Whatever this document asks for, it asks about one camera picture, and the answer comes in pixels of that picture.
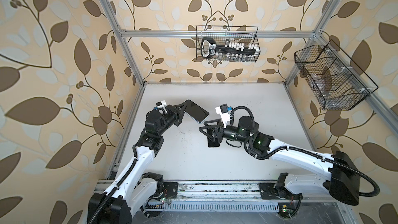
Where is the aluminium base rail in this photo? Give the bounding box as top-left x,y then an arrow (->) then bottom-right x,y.
142,180 -> 340,213

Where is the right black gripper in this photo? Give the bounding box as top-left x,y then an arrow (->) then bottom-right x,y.
200,119 -> 250,146

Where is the back wire basket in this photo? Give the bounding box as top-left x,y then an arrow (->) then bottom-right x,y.
195,25 -> 261,63

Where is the black smartphone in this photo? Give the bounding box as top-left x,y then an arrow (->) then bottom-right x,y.
184,100 -> 209,123

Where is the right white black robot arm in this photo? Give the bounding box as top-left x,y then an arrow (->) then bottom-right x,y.
199,104 -> 380,206

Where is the wire basket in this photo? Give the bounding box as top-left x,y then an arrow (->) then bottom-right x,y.
195,25 -> 261,63
294,39 -> 379,111

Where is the right wire basket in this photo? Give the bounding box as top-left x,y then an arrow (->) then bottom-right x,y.
294,39 -> 379,111

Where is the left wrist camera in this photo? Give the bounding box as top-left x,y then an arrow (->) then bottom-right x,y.
155,100 -> 167,109

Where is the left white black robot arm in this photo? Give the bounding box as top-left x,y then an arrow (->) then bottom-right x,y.
87,101 -> 188,224

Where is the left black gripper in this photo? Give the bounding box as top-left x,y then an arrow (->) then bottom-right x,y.
155,102 -> 186,138

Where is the black phone case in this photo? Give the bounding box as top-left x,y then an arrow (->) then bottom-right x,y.
207,136 -> 220,148

